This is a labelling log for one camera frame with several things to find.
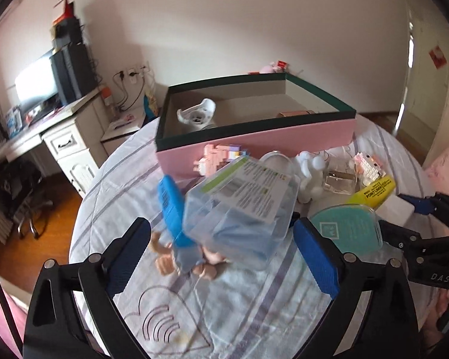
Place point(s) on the blue rectangular packet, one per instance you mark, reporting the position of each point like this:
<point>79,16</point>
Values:
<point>170,202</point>

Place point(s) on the pink white block charm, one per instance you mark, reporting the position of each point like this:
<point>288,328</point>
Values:
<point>368,168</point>

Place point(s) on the computer monitor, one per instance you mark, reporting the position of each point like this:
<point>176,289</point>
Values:
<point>35,82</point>

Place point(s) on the white plastic gadget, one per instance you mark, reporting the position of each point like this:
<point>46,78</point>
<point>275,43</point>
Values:
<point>200,114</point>

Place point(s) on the clear glass bottle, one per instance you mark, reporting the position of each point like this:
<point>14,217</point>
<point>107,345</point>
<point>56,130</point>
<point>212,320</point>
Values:
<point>338,183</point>

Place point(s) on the white plush toy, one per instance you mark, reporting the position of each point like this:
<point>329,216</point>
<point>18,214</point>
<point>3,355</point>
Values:
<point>310,187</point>

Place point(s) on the low white side cabinet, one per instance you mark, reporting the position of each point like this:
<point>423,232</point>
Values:
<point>119,134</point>

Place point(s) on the blue yellow bag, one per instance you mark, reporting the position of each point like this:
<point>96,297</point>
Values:
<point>151,101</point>

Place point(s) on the books on desk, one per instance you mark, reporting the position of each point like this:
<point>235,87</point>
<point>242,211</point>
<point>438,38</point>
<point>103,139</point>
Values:
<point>11,119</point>

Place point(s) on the pink box with green rim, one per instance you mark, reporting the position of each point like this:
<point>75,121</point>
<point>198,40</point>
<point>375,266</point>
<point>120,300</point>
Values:
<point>284,134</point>

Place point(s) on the pink plush toy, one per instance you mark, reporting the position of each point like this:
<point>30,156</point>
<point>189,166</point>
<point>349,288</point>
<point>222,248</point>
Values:
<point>271,67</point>

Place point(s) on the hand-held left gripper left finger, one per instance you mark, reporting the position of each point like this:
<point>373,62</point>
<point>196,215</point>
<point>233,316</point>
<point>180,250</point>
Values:
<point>129,258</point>

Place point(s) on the white desk with drawers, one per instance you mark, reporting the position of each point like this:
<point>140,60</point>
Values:
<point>71,146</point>

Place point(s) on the yellow highlighter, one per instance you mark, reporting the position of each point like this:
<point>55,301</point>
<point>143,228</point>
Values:
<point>374,192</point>

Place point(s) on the pink building block figure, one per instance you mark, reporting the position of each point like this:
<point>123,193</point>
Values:
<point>217,155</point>

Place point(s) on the orange bottle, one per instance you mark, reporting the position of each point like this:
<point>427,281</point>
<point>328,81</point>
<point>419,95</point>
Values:
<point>106,97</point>

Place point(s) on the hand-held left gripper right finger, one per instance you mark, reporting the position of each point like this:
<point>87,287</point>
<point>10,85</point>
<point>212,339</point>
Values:
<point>318,258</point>

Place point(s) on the red door decoration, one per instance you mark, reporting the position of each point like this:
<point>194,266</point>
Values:
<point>437,57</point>

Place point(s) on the stack of boxes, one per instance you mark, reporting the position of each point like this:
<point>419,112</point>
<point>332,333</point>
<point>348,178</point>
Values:
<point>67,30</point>

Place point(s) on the teal round compact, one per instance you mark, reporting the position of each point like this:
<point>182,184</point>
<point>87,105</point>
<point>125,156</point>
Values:
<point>344,226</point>

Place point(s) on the clear plastic container green label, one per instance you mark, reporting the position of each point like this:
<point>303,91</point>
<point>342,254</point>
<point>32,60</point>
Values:
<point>243,209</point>

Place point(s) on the wall power outlets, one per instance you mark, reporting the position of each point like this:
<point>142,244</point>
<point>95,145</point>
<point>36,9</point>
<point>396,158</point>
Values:
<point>133,71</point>

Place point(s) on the small doll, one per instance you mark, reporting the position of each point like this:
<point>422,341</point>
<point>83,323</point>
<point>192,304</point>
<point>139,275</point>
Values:
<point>187,260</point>

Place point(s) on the pink cylindrical tube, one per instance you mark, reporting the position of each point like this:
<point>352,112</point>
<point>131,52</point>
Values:
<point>295,113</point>

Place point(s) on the black computer tower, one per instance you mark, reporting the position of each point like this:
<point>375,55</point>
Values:
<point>73,73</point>

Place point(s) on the pink bed blanket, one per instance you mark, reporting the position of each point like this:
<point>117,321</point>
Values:
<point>0,318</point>

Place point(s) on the white door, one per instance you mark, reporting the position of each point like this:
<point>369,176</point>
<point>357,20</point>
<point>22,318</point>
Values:
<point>422,82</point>

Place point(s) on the person's right hand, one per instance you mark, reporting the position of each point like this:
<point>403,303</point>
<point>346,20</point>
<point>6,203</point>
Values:
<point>432,321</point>

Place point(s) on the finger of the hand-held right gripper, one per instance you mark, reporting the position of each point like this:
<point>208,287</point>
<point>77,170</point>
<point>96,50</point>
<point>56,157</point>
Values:
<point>419,204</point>
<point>398,233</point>

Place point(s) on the white striped tablecloth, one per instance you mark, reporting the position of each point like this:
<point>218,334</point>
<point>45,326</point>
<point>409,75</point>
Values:
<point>247,306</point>

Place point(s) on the black office chair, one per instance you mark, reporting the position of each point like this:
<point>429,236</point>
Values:
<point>22,187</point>

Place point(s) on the white eraser block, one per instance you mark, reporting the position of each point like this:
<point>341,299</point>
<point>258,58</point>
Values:
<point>394,209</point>

